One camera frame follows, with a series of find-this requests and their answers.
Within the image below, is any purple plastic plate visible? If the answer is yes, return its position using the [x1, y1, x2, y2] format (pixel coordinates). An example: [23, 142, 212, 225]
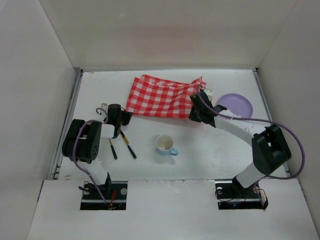
[216, 93, 253, 118]

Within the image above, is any red white checkered cloth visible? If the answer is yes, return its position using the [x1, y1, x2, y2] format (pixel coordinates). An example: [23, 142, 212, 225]
[125, 74, 207, 119]

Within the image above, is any light blue mug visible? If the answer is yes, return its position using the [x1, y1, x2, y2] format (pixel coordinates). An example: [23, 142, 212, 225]
[155, 135, 179, 156]

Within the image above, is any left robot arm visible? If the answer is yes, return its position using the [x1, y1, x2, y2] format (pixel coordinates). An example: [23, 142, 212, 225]
[62, 103, 133, 199]

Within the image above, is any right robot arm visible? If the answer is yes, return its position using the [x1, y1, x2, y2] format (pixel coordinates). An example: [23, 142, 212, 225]
[189, 90, 292, 197]

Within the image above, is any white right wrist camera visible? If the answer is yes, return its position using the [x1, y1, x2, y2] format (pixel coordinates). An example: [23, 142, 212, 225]
[203, 88, 213, 102]

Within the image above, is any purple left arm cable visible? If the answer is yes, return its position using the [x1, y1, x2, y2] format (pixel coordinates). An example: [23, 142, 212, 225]
[72, 107, 113, 205]

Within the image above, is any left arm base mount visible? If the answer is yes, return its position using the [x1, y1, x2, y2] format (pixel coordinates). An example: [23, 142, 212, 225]
[78, 181, 128, 211]

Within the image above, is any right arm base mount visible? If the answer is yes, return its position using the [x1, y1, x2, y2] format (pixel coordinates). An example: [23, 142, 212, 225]
[214, 180, 269, 211]

